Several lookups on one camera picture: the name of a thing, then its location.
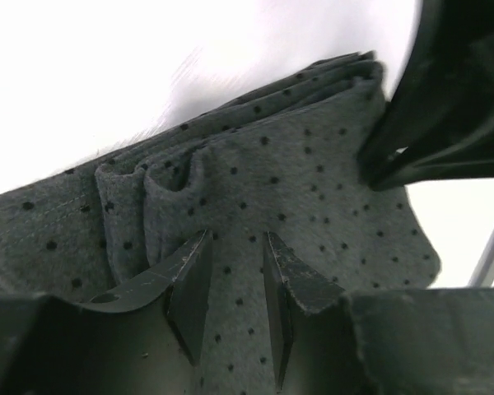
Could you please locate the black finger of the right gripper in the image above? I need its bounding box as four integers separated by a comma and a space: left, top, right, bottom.
357, 0, 494, 191

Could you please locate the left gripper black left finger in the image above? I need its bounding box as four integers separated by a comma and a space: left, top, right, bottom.
82, 230, 212, 366

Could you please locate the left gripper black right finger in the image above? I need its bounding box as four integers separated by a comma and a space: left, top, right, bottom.
263, 232, 344, 389

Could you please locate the black skirt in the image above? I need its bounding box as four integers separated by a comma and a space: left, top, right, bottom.
0, 53, 440, 394

